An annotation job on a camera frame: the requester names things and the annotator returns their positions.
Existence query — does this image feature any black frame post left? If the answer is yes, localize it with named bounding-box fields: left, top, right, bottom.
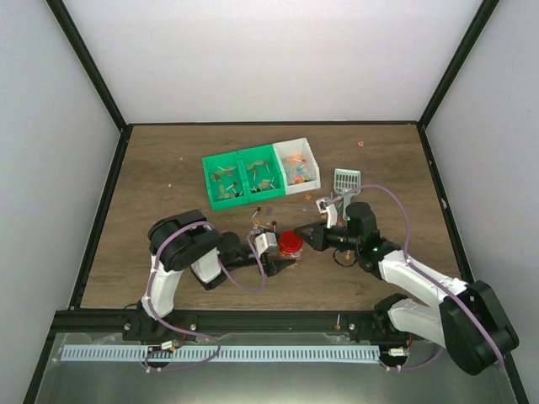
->
left=45, top=0, right=127, bottom=132

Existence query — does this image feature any black frame post right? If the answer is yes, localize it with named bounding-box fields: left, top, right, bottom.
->
left=418, top=0, right=499, bottom=128

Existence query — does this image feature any light blue slotted cable duct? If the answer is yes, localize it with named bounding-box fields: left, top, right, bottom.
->
left=60, top=345, right=380, bottom=364

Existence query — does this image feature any orange lollipop on rail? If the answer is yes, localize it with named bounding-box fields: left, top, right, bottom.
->
left=334, top=314, right=341, bottom=331

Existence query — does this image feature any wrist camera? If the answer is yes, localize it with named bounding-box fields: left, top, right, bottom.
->
left=316, top=197, right=339, bottom=229
left=254, top=231, right=278, bottom=257

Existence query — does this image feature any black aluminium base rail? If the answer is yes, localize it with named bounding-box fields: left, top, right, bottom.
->
left=51, top=309, right=412, bottom=344

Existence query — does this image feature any light blue slotted scoop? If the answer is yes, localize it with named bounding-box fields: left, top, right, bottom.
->
left=334, top=168, right=361, bottom=214

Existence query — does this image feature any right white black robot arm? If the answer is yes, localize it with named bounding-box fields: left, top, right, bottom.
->
left=294, top=202, right=520, bottom=375

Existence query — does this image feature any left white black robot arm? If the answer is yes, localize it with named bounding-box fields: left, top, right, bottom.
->
left=124, top=210, right=296, bottom=341

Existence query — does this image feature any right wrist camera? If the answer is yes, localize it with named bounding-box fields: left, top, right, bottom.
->
left=316, top=197, right=339, bottom=229

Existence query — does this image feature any dark lollipop near bins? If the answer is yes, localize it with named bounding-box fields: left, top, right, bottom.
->
left=251, top=207, right=261, bottom=219

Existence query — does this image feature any red round lid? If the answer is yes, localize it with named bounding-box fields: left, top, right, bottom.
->
left=278, top=230, right=303, bottom=254

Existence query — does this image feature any clear plastic cup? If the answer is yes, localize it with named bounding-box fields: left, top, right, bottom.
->
left=280, top=249, right=302, bottom=262

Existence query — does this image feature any green candy bin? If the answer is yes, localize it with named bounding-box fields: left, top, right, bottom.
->
left=202, top=151, right=248, bottom=211
left=237, top=145, right=286, bottom=204

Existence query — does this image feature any black frame post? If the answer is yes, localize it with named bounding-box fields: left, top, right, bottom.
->
left=418, top=0, right=499, bottom=128
left=45, top=0, right=127, bottom=132

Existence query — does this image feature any white candy bin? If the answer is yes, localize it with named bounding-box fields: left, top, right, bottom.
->
left=273, top=138, right=321, bottom=195

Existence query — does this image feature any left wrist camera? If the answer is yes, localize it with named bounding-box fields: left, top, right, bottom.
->
left=254, top=231, right=278, bottom=257

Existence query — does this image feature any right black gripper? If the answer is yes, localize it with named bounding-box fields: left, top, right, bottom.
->
left=294, top=221, right=360, bottom=253

